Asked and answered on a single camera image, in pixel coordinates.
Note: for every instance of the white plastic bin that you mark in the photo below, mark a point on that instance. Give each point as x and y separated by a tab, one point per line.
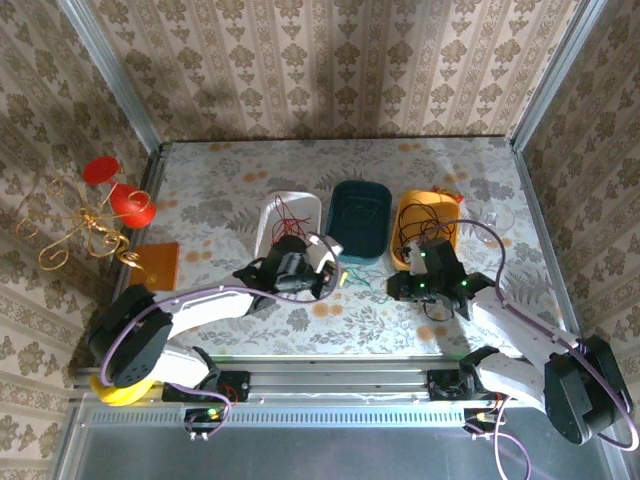
267	235

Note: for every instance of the teal plastic bin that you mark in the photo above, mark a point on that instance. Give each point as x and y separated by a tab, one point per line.
357	235

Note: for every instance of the clear glass cup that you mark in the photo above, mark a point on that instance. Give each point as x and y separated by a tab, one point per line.
495	225

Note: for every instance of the orange plastic bin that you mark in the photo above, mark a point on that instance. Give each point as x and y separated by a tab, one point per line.
405	200

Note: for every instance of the red snack wrapper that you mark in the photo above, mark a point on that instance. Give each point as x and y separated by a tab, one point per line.
447	194

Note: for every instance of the orange flat board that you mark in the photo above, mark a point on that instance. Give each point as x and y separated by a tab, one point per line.
155	265

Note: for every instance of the small circuit board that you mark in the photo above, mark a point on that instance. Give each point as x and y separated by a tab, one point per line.
480	416
205	415

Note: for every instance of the red plastic goblet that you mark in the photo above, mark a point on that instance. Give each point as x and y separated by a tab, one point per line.
132	207

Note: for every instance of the yellow banana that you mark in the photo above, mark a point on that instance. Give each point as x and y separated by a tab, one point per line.
122	395

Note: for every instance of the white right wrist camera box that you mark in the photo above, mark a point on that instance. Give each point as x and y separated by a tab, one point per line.
416	260

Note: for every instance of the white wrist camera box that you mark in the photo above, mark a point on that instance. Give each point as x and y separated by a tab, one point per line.
325	245
416	260

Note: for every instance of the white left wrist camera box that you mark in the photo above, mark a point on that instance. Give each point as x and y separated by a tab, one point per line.
325	245

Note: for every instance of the aluminium frame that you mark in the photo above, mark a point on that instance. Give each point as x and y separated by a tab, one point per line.
320	385

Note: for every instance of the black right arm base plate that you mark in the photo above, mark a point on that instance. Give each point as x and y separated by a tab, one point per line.
442	387

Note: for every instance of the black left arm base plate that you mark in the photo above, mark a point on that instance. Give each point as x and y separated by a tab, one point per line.
235	386

